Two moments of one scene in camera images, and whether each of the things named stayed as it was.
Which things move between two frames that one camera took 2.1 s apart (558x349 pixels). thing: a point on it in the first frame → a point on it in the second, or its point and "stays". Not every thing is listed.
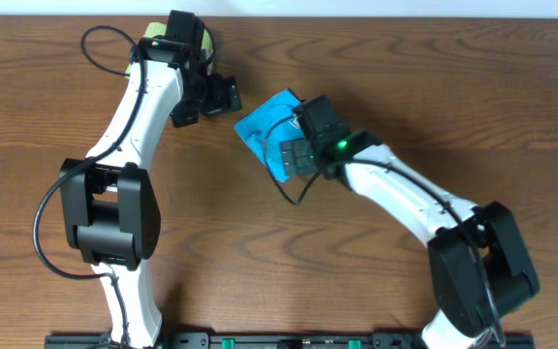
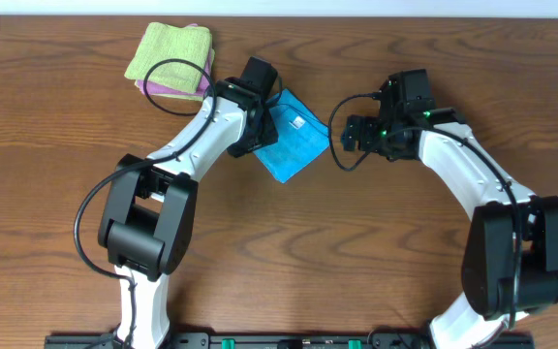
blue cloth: (266, 124) stays
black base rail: (275, 340) stays
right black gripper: (298, 146) → (367, 125)
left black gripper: (223, 100) → (240, 147)
